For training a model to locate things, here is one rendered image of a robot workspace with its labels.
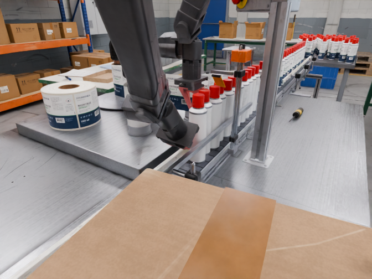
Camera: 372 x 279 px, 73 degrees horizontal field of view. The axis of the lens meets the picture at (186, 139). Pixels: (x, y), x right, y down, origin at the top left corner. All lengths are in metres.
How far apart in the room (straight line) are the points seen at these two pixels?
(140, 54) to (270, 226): 0.26
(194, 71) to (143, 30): 0.44
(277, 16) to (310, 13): 7.48
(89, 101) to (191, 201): 0.85
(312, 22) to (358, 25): 1.09
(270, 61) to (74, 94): 0.68
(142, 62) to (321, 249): 0.30
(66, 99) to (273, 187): 0.77
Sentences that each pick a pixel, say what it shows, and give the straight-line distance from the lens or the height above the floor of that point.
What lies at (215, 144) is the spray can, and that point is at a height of 0.90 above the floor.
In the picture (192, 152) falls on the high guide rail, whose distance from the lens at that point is 0.65.
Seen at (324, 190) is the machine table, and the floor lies 0.83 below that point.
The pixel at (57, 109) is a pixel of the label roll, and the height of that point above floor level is 0.97.
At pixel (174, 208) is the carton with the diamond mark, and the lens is 0.24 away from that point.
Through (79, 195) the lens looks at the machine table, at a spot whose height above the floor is 0.83.
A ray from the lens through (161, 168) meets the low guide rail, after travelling 0.68.
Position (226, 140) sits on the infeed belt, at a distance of 0.90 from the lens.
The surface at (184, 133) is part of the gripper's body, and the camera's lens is 0.63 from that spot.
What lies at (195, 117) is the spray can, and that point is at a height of 1.03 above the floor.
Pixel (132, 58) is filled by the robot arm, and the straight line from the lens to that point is 0.37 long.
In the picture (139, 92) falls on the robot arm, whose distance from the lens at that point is 0.45.
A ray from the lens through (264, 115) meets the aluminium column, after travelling 0.83.
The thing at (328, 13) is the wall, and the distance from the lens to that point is 8.16.
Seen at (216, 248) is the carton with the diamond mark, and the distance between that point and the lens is 0.21.
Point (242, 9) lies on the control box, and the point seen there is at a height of 1.29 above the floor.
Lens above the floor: 1.28
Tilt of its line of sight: 26 degrees down
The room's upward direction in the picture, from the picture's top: straight up
